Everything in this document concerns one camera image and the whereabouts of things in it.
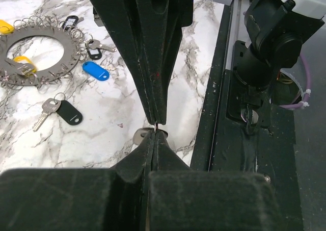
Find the yellow key tag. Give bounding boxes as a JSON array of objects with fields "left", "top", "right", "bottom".
[
  {"left": 0, "top": 19, "right": 14, "bottom": 35},
  {"left": 13, "top": 56, "right": 37, "bottom": 75}
]

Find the yellow key tag upper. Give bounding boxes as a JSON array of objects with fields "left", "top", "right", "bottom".
[{"left": 0, "top": 19, "right": 14, "bottom": 35}]

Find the blue key tag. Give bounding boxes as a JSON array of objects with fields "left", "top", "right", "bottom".
[{"left": 82, "top": 61, "right": 110, "bottom": 81}]

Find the round metal keyring disc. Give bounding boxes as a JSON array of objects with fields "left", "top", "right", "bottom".
[{"left": 1, "top": 15, "right": 90, "bottom": 90}]

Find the yellow key tag inner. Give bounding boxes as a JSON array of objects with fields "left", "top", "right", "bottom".
[{"left": 13, "top": 56, "right": 37, "bottom": 75}]

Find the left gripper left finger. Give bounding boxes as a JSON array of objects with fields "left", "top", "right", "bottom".
[{"left": 1, "top": 130, "right": 155, "bottom": 230}]

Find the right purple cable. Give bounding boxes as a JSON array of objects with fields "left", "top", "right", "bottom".
[{"left": 279, "top": 55, "right": 313, "bottom": 111}]

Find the black clear tag with key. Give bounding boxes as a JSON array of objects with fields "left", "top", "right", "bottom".
[{"left": 87, "top": 39, "right": 117, "bottom": 60}]

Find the black mounting base rail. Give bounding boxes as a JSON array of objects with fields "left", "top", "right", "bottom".
[{"left": 191, "top": 0, "right": 304, "bottom": 230}]

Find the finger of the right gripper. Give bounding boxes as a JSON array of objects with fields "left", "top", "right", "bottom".
[
  {"left": 90, "top": 0, "right": 156, "bottom": 124},
  {"left": 134, "top": 0, "right": 194, "bottom": 124}
]

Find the silver key black tag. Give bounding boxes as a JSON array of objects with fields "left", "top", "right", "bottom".
[{"left": 32, "top": 92, "right": 84, "bottom": 132}]

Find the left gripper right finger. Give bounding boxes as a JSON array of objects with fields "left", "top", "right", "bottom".
[{"left": 147, "top": 130, "right": 283, "bottom": 230}]

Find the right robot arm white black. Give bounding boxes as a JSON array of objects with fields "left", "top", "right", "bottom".
[{"left": 90, "top": 0, "right": 325, "bottom": 124}]

